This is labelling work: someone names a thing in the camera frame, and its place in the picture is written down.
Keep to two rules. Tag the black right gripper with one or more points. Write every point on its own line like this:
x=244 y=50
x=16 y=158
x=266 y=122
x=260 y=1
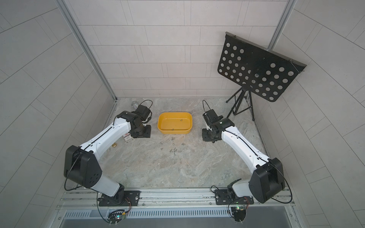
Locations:
x=205 y=137

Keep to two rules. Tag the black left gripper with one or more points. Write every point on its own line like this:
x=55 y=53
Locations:
x=147 y=135

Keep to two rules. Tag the yellow plastic storage box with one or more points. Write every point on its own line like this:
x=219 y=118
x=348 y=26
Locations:
x=175 y=123

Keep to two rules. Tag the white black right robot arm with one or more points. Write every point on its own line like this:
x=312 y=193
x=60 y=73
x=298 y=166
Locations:
x=267 y=177

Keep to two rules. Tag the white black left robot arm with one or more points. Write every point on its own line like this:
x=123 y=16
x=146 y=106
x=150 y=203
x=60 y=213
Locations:
x=82 y=162

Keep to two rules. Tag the playing card box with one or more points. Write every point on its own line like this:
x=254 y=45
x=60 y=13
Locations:
x=127 y=137

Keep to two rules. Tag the glittery silver tube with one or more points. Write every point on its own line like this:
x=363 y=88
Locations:
x=135 y=105

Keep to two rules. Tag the black music stand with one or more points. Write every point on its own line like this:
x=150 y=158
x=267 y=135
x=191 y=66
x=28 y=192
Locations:
x=256 y=70

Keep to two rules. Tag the left circuit board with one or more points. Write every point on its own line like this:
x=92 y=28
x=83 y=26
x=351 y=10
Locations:
x=116 y=216

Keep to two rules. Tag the circuit board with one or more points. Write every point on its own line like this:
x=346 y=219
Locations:
x=238 y=214
x=116 y=216

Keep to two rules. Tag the right circuit board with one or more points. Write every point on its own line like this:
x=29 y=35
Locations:
x=238 y=214

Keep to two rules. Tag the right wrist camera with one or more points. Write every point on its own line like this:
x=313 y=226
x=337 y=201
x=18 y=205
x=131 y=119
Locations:
x=211 y=117

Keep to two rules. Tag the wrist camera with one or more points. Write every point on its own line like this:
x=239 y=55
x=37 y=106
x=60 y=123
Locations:
x=144 y=112
x=211 y=117

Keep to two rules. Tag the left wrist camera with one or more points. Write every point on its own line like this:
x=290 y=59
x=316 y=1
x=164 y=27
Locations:
x=144 y=112

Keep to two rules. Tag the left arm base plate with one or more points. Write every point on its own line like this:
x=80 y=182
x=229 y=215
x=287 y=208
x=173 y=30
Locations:
x=126 y=198

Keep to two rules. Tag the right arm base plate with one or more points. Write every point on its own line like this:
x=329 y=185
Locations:
x=222 y=197

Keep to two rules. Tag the aluminium mounting rail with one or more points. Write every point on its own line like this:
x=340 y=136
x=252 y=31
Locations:
x=149 y=198

